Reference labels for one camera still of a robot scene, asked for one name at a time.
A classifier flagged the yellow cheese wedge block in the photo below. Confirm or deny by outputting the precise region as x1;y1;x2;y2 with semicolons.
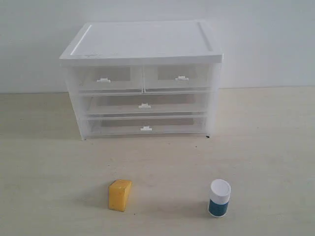
108;179;132;212

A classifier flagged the blue white cylindrical bottle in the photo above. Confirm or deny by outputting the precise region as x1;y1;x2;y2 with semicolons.
208;179;231;218

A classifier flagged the middle wide clear drawer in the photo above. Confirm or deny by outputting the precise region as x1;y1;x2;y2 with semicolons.
83;93;208;116

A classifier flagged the wide clear drawer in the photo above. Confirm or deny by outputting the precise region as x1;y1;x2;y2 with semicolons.
83;93;208;116
85;116;208;137

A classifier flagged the bottom wide clear drawer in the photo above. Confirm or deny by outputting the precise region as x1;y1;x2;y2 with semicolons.
85;116;208;137

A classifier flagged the white plastic drawer cabinet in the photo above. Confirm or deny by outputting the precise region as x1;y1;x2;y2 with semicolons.
60;20;223;140

